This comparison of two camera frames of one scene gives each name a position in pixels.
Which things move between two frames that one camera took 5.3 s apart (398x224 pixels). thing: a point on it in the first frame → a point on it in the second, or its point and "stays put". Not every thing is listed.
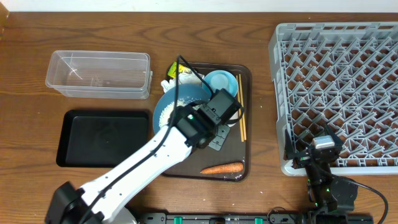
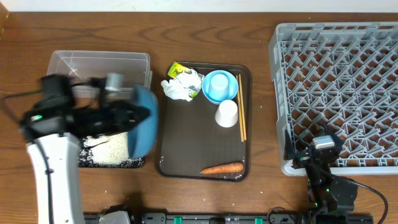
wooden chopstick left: [239, 106] stays put
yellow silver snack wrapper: [172, 71] stays put
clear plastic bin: [101, 74] stays put
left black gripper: [219, 146] → [120, 114]
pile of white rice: [167, 111] → [109, 149]
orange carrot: [226, 168] stays put
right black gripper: [289, 150] stays put
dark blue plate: [184, 91] → [142, 140]
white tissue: [185, 78] stays put
